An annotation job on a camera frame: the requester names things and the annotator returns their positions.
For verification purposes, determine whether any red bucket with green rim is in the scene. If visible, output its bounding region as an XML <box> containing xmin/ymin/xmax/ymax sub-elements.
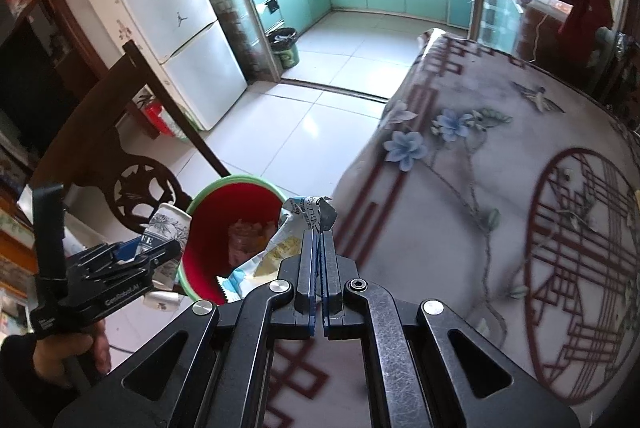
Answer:
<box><xmin>180</xmin><ymin>175</ymin><xmax>288</xmax><ymax>306</ymax></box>

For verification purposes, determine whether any white printed paper cup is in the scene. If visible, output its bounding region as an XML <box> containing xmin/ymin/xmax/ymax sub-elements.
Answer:
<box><xmin>135</xmin><ymin>203</ymin><xmax>193</xmax><ymax>311</ymax></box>

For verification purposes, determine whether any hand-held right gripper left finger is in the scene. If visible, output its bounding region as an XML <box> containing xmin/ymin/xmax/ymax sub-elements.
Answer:
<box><xmin>52</xmin><ymin>231</ymin><xmax>323</xmax><ymax>428</ymax></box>

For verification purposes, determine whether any green kitchen waste bin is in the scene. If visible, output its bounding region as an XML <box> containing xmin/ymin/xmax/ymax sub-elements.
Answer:
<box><xmin>267</xmin><ymin>27</ymin><xmax>301</xmax><ymax>70</ymax></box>

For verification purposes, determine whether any floral tablecloth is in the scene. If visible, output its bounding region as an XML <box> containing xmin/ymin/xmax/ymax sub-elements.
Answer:
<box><xmin>265</xmin><ymin>28</ymin><xmax>640</xmax><ymax>428</ymax></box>

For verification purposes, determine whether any dark wooden cabinet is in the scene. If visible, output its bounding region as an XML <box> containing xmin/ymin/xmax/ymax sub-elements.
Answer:
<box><xmin>0</xmin><ymin>0</ymin><xmax>101</xmax><ymax>209</ymax></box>

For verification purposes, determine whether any brown crumpled wrapper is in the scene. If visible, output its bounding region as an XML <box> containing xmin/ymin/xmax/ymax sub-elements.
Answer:
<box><xmin>227</xmin><ymin>218</ymin><xmax>278</xmax><ymax>271</ymax></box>

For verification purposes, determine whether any person's left hand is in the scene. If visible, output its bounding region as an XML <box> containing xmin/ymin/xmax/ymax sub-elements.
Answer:
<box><xmin>32</xmin><ymin>327</ymin><xmax>113</xmax><ymax>383</ymax></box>

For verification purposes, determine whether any snack wrapper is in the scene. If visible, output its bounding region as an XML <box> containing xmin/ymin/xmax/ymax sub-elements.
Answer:
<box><xmin>216</xmin><ymin>195</ymin><xmax>337</xmax><ymax>304</ymax></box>

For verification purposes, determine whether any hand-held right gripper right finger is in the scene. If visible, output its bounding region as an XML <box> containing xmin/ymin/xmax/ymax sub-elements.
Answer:
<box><xmin>322</xmin><ymin>231</ymin><xmax>583</xmax><ymax>428</ymax></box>

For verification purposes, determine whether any person's left forearm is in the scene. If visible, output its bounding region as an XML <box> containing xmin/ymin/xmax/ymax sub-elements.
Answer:
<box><xmin>0</xmin><ymin>333</ymin><xmax>81</xmax><ymax>428</ymax></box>

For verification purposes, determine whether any dark carved wooden chair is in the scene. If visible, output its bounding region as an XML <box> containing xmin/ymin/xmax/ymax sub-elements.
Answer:
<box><xmin>30</xmin><ymin>41</ymin><xmax>233</xmax><ymax>234</ymax></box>

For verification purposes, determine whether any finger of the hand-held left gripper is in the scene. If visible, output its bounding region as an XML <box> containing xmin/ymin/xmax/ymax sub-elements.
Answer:
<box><xmin>70</xmin><ymin>235</ymin><xmax>146</xmax><ymax>275</ymax></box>
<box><xmin>97</xmin><ymin>238</ymin><xmax>183</xmax><ymax>289</ymax></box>

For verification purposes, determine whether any white refrigerator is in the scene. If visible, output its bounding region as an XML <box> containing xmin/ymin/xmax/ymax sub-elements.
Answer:
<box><xmin>80</xmin><ymin>0</ymin><xmax>248</xmax><ymax>131</ymax></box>

